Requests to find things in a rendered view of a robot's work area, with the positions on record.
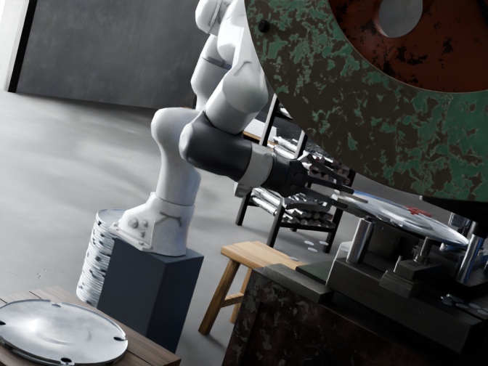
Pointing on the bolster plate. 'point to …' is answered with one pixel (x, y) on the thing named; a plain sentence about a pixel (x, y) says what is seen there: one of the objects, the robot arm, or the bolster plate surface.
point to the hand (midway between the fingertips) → (350, 199)
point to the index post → (362, 240)
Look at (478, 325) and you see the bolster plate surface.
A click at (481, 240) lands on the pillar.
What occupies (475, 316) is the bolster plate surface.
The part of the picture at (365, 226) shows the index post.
